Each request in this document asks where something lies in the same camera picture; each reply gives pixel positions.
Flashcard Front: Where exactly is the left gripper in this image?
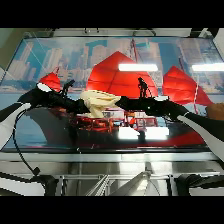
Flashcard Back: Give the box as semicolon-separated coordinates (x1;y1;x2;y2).
65;95;92;115

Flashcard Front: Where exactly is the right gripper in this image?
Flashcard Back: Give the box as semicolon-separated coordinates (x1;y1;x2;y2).
114;95;142;113

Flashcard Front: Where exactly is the cream shirt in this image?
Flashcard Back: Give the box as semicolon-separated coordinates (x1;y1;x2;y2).
79;89;122;120

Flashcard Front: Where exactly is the brown garment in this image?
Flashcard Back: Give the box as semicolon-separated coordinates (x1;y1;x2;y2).
205;102;224;122

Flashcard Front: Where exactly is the black cable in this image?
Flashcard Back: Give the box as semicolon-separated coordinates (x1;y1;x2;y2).
11;109;42;178

